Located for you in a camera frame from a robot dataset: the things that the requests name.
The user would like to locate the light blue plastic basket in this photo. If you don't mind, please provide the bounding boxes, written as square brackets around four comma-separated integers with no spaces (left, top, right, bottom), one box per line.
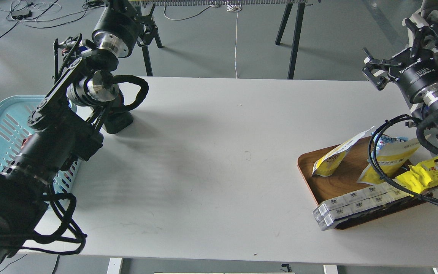
[0,95,83,198]

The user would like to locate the upper white box pack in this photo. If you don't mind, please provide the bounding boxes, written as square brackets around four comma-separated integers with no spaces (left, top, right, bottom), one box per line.
[313,182,410,226]

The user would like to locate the black barcode scanner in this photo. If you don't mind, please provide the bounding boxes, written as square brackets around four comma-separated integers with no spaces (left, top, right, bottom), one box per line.
[101,91,134,134]

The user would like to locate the blue white snack bag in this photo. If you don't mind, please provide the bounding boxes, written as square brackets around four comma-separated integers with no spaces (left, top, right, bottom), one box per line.
[371,132,409,147]

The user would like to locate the white box pack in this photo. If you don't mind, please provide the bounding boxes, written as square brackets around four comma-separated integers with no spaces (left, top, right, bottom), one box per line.
[313,182,410,226]
[313,190,410,231]

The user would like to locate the white hanging cord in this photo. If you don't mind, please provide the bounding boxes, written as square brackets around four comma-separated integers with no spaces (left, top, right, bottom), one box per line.
[227,3,242,79]

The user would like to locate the yellow snack pouch on tray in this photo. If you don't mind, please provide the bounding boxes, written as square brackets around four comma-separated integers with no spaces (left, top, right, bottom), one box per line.
[357,138,420,185]

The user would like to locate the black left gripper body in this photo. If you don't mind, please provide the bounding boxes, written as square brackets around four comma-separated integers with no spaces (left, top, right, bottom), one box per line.
[92,0,144,58]

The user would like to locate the black trestle table legs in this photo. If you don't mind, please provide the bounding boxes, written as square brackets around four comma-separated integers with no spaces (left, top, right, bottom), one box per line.
[128,0,311,80]

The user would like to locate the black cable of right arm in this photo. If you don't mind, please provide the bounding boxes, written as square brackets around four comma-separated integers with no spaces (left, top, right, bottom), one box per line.
[368,114,438,213]

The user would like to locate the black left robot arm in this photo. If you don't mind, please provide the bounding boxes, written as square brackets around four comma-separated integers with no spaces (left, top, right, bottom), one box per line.
[0,0,158,263]

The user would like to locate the yellow white snack pouch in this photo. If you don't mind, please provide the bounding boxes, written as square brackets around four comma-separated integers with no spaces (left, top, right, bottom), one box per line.
[312,126,374,177]

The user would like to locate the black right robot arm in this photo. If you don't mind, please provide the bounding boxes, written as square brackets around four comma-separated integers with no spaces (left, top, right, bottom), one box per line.
[362,13,438,206]

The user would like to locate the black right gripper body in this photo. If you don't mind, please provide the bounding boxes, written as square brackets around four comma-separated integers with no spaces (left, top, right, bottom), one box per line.
[393,48,438,104]

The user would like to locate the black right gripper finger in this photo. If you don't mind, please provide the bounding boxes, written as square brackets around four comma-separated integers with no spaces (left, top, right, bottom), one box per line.
[403,17,438,57]
[362,47,401,91]

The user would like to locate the brown wooden tray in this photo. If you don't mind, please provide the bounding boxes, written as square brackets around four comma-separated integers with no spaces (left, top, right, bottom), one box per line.
[297,137,424,231]

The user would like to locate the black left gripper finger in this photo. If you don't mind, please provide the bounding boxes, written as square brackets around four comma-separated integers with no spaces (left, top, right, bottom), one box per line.
[136,3,159,47]

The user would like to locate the bright yellow snack packet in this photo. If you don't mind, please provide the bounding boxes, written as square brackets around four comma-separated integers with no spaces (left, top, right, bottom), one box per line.
[394,156,438,194]

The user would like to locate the floor cables and adapter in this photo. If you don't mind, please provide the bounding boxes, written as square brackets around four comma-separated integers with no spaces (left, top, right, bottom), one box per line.
[0,0,105,54]

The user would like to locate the lower white box pack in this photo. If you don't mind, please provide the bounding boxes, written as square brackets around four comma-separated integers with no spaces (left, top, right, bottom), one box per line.
[313,190,410,231]

